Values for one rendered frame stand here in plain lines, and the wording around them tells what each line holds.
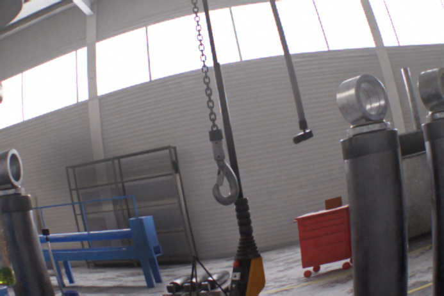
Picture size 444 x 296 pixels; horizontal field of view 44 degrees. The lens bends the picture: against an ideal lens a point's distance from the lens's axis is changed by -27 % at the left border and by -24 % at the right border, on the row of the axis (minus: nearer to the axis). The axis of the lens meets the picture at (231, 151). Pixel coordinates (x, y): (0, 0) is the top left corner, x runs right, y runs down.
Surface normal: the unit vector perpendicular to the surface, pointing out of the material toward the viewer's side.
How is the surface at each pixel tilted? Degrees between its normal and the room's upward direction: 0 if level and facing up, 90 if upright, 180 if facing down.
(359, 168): 90
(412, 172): 90
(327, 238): 90
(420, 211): 90
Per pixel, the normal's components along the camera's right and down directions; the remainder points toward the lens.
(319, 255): -0.44, 0.03
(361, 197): -0.71, 0.08
